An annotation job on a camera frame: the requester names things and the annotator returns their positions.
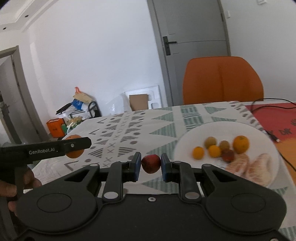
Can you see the bright red plum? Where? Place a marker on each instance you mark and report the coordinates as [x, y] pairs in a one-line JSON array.
[[151, 163]]

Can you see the grey door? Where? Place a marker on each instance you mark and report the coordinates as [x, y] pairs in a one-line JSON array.
[[200, 31]]

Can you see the red orange tablecloth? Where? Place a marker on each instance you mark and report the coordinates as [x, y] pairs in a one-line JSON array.
[[278, 119]]

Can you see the large orange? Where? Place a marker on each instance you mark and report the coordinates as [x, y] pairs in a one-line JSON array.
[[70, 150]]

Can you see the black door handle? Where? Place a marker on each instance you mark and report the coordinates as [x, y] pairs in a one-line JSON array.
[[167, 44]]

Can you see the white round plate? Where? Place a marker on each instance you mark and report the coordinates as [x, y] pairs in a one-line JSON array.
[[259, 143]]

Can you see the greenish yellow round fruit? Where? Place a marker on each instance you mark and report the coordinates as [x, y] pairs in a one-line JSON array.
[[224, 145]]

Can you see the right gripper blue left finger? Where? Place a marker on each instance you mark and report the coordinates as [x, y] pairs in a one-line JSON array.
[[117, 174]]

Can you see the grey doorway frame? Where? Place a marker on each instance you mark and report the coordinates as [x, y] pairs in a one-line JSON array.
[[20, 123]]

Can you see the orange chair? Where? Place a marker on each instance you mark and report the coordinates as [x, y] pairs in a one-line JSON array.
[[217, 79]]

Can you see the orange box on floor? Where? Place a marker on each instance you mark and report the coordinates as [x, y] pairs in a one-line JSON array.
[[55, 127]]

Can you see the person's left hand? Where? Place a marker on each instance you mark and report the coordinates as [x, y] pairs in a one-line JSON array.
[[26, 181]]

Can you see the peeled pomelo segment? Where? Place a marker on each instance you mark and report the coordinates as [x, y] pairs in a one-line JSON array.
[[239, 165], [259, 170]]

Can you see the yellow-green fruit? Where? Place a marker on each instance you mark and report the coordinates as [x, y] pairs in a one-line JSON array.
[[210, 141]]

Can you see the patterned white tablecloth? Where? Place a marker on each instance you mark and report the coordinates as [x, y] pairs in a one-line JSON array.
[[175, 131]]

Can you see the black cart with bags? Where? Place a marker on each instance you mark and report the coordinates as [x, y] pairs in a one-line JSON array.
[[82, 105]]

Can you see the small orange citrus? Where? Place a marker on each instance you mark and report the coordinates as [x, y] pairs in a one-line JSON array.
[[198, 153]]

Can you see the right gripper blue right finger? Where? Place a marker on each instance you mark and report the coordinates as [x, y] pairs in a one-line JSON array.
[[182, 174]]

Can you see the medium orange mandarin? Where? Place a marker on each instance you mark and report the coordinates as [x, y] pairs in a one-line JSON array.
[[240, 144]]

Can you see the dark red plum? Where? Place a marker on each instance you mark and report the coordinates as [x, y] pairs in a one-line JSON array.
[[228, 155]]

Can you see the small yellow-orange citrus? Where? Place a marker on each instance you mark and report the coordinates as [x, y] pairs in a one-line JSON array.
[[214, 151]]

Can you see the cardboard box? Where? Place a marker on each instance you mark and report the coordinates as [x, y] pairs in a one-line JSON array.
[[138, 102]]

